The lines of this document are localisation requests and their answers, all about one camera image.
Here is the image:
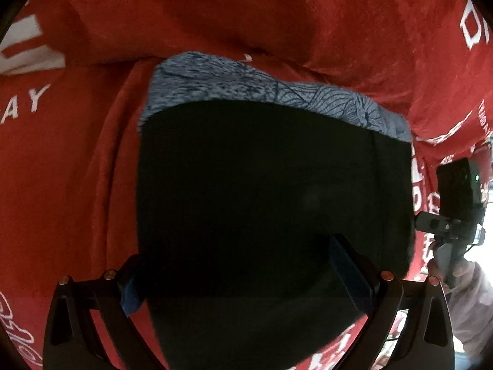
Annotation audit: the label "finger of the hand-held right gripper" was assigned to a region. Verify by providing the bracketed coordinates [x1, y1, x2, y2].
[414, 211, 462, 236]

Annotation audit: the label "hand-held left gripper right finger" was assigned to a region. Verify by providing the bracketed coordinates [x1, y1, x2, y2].
[329, 234, 457, 370]

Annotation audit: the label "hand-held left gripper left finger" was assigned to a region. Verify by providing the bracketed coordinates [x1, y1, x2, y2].
[42, 254, 153, 370]

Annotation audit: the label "black pants with blue-grey waistband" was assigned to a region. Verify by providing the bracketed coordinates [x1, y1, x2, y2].
[135, 51, 417, 370]

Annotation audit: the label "person's right hand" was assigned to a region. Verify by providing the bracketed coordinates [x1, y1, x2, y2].
[427, 256, 482, 290]

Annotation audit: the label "red printed blanket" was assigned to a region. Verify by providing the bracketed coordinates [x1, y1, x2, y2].
[0, 0, 493, 370]

